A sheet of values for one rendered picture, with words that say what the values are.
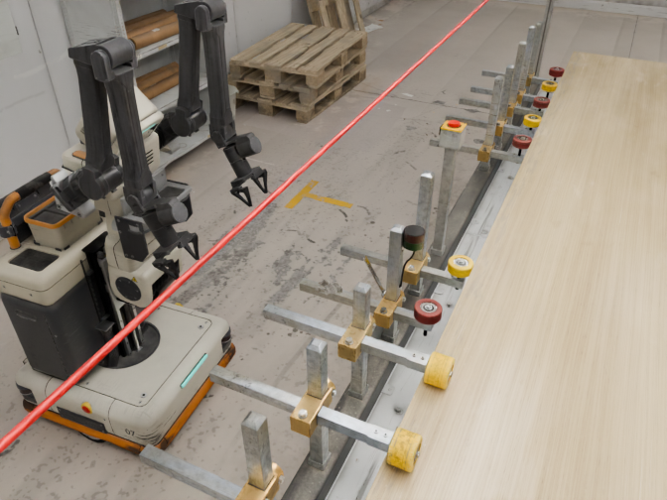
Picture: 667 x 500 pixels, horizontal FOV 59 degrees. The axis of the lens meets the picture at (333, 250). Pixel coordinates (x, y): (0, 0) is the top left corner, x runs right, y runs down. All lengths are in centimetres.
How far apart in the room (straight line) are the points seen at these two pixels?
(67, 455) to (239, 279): 124
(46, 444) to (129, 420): 49
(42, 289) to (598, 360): 172
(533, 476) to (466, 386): 27
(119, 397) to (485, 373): 141
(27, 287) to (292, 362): 120
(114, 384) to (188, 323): 40
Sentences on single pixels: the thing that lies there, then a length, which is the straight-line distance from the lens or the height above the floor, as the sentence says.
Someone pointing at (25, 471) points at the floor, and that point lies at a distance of 270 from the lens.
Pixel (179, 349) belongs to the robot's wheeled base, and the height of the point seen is 28.
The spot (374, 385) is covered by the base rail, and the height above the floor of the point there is 70.
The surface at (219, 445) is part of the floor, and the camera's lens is 253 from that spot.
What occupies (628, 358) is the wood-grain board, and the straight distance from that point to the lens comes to 173.
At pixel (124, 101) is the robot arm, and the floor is 149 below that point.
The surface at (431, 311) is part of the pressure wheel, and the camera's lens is 170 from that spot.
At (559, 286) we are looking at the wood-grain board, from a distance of 190.
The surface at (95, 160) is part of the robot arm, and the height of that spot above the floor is 131.
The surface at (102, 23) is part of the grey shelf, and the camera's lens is 390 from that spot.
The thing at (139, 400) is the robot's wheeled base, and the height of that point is 28.
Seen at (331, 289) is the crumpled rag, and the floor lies 87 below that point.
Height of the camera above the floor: 203
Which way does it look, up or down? 36 degrees down
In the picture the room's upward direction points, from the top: straight up
